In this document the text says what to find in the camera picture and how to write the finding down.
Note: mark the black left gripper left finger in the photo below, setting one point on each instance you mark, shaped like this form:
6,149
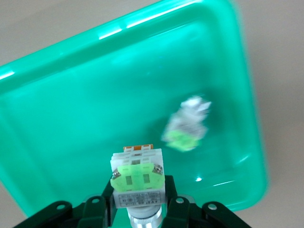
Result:
92,213

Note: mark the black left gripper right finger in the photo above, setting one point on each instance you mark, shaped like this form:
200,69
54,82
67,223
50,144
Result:
185,213

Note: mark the green push button switch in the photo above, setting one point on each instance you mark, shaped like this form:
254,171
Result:
185,128
136,175

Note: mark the green plastic tray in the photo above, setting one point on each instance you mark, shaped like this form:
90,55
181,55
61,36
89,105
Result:
71,107

